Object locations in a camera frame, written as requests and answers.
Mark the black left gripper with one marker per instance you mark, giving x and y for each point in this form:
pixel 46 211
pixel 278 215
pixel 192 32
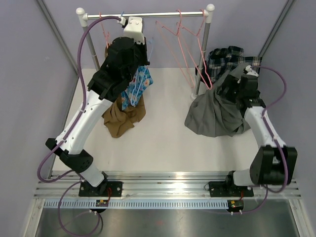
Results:
pixel 143 48

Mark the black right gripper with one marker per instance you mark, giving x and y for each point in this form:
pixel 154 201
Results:
pixel 231 82

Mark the blue wire hanger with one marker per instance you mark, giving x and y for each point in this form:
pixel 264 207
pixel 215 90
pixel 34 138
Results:
pixel 151 43
pixel 142 78

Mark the grey skirt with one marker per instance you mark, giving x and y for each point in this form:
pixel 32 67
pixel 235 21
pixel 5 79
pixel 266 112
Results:
pixel 212 115

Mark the navy white plaid skirt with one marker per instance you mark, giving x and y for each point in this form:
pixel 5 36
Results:
pixel 220 60

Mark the blue floral skirt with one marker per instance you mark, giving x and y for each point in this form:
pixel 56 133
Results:
pixel 140 82

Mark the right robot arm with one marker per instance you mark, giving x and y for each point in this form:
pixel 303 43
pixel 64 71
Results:
pixel 274 163

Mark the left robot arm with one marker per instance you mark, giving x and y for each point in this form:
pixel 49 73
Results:
pixel 100 93

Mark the tan brown skirt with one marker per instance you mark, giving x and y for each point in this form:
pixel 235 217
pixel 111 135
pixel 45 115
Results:
pixel 121 115

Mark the metal clothes rack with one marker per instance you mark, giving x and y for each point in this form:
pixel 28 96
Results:
pixel 85 17

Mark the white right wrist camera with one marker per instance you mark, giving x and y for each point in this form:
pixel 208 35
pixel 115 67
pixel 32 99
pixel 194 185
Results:
pixel 248 70

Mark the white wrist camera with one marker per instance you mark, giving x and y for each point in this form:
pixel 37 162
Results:
pixel 248 70
pixel 133 28

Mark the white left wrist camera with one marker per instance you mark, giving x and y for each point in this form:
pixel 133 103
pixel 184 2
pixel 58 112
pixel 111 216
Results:
pixel 133 28

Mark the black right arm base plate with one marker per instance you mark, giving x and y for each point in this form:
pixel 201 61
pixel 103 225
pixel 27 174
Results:
pixel 218 189

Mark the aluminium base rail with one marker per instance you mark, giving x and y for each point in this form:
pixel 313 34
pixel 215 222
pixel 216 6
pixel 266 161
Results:
pixel 150 185

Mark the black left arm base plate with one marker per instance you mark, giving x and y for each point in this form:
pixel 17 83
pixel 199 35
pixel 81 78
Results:
pixel 116 188

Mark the white slotted cable duct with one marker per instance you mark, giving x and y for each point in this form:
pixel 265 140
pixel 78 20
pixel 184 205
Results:
pixel 137 204

